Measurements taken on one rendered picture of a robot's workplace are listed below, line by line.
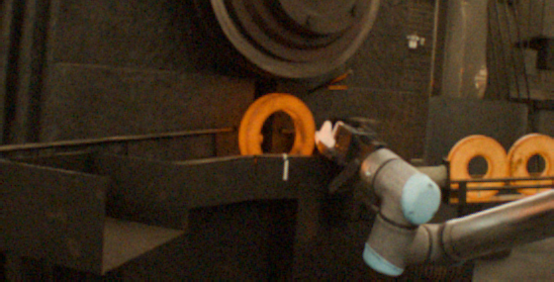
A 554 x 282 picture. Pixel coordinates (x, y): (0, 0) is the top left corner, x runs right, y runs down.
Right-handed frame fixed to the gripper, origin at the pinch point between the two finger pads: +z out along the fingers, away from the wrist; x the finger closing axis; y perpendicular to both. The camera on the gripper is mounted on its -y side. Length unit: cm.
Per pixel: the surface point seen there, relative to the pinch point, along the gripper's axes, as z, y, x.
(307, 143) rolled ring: -3.2, -0.2, 5.7
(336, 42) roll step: 0.4, 22.7, 2.7
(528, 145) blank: -24, 10, -46
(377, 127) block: -4.3, 5.0, -12.4
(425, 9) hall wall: 616, -63, -639
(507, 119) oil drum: 122, -36, -230
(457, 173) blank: -16.5, -1.2, -31.2
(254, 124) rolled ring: -2.3, 3.5, 20.1
